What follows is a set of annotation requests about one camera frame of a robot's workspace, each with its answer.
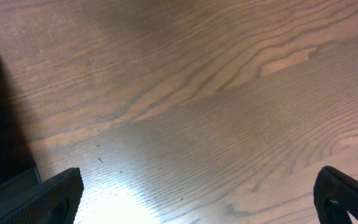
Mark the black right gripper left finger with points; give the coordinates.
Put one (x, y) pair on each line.
(54, 201)

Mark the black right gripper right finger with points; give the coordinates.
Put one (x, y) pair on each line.
(335, 196)

